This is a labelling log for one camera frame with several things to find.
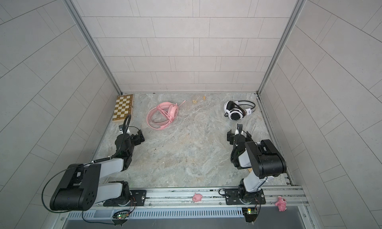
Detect pink headphones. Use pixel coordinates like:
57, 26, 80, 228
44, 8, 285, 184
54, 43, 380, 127
146, 101, 186, 130

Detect white black headphones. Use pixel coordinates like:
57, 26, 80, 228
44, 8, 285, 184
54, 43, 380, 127
223, 100, 256, 121

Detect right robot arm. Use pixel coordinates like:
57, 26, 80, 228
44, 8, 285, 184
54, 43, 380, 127
224, 130, 287, 205

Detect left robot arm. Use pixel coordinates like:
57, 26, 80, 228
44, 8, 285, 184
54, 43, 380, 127
43, 115, 145, 214

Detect wooden folded chess board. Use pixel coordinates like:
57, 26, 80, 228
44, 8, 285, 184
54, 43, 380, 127
112, 94, 133, 122

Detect pink pig toy centre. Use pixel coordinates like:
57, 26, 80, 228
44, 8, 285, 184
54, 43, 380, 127
192, 193, 203, 203

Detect pink pig toy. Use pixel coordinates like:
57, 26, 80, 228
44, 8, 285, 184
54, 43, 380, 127
275, 196, 287, 212
192, 193, 203, 203

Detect pink pig toy right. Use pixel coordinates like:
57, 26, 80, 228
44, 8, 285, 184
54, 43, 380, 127
275, 196, 287, 212

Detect right circuit board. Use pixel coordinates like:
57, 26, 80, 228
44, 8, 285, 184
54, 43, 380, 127
242, 208, 259, 223

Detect circuit board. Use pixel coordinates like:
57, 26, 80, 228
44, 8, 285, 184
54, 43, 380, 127
242, 208, 259, 223
112, 210, 131, 220

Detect left circuit board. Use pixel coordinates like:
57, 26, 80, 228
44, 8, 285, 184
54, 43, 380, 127
112, 210, 131, 220

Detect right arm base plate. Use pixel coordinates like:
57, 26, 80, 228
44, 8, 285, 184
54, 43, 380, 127
224, 188, 266, 205

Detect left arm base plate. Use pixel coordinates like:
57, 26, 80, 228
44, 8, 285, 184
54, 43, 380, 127
103, 190, 147, 207

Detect aluminium rail frame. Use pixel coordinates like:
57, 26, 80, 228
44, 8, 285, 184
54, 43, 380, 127
59, 186, 309, 225

